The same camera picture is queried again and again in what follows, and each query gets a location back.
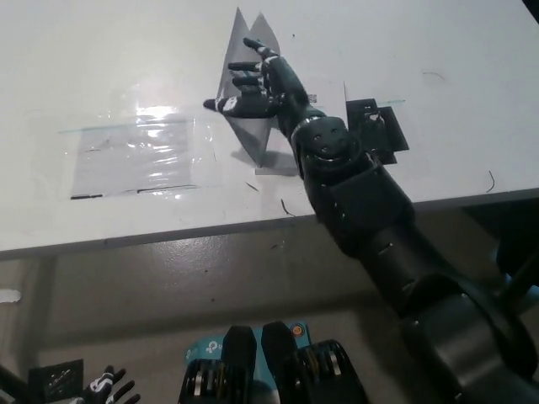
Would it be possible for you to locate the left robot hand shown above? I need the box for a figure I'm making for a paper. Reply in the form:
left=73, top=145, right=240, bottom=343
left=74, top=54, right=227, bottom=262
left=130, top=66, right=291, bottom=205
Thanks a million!
left=81, top=364, right=142, bottom=404

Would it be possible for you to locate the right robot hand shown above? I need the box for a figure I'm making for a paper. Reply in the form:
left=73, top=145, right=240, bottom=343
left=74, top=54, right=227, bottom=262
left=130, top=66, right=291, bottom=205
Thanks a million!
left=203, top=36, right=322, bottom=128

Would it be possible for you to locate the white softcover manual book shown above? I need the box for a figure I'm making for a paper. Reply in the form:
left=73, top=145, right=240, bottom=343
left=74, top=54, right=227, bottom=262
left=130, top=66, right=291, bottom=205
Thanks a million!
left=214, top=5, right=348, bottom=177

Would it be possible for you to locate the black robot torso block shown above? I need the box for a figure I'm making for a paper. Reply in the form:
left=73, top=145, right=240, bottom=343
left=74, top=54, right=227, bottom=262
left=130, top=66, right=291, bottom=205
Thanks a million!
left=260, top=321, right=368, bottom=404
left=179, top=324, right=259, bottom=404

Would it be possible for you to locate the black under-desk panel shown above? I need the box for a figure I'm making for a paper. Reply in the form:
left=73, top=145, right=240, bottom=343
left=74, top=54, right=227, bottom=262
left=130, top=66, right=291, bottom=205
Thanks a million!
left=462, top=196, right=539, bottom=274

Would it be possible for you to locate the black slanted stand leg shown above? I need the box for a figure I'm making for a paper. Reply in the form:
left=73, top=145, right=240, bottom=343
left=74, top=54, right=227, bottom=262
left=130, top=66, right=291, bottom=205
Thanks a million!
left=500, top=263, right=539, bottom=306
left=0, top=362, right=24, bottom=399

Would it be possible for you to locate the clear plastic film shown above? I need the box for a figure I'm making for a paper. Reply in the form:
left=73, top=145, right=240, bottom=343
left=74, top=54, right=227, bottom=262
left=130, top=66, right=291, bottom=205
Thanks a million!
left=37, top=86, right=222, bottom=203

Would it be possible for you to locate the clear plastic sleeve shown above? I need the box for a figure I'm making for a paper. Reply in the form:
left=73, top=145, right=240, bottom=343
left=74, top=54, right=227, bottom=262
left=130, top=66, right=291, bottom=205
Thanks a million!
left=70, top=117, right=199, bottom=200

